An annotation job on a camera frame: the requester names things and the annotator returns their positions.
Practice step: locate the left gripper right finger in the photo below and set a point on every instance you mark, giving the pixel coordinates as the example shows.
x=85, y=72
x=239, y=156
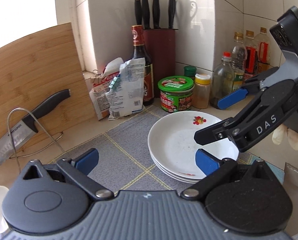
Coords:
x=217, y=173

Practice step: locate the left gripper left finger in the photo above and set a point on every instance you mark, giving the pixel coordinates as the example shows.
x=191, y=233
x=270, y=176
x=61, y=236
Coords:
x=76, y=172

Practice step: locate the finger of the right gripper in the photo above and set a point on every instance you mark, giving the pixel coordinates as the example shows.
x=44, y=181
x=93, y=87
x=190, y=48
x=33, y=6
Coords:
x=232, y=98
x=215, y=132

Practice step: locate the white fruit plate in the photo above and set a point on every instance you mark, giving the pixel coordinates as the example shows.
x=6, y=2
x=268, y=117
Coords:
x=174, y=134
x=181, y=165

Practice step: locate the white fruit plate back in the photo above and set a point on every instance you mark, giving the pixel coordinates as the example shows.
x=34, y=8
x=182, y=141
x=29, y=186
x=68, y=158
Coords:
x=174, y=134

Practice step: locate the white plate with stain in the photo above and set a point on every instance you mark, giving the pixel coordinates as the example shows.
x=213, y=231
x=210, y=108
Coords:
x=178, y=178

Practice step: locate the white gloved right hand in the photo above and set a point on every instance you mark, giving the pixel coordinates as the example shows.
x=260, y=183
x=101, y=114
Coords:
x=281, y=131

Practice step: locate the clear bottle red cap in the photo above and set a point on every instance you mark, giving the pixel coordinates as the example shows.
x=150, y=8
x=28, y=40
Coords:
x=222, y=81

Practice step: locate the red label sauce bottle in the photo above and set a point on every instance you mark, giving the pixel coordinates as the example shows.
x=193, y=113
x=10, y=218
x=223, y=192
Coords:
x=251, y=60

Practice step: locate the oil bottle yellow label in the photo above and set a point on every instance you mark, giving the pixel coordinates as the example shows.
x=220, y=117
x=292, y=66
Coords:
x=238, y=55

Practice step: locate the yellow lid spice jar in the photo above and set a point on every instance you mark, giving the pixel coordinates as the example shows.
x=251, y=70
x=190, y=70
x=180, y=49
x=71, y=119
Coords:
x=201, y=91

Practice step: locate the grey checked dish towel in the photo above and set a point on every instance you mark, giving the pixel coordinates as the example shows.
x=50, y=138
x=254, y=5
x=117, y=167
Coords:
x=124, y=159

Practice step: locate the tall amber oil bottle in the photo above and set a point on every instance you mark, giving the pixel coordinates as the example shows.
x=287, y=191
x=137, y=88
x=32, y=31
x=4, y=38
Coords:
x=263, y=50

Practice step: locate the small green lid jar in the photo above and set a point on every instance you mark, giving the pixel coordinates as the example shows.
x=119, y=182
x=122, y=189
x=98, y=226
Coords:
x=190, y=71

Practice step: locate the green lid sauce jar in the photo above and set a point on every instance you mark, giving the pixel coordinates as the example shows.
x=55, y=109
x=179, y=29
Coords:
x=176, y=93

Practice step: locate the white seasoning bag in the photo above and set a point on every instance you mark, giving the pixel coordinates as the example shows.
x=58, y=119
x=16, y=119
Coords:
x=125, y=95

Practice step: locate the red clipped snack bag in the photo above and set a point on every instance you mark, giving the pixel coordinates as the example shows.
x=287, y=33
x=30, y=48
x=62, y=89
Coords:
x=100, y=86

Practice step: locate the dark red knife block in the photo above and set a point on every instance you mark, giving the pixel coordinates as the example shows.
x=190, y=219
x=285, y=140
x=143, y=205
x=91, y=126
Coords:
x=160, y=42

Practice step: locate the bamboo cutting board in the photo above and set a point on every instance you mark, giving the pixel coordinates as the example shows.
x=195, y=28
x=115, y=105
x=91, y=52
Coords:
x=38, y=65

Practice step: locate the dark soy sauce bottle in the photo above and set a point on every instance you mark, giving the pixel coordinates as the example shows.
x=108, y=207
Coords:
x=141, y=55

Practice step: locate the metal wire board stand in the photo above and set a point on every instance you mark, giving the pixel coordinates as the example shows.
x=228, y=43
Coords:
x=31, y=137

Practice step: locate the black handled santoku knife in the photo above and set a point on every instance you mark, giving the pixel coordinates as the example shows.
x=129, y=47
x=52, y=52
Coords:
x=25, y=128

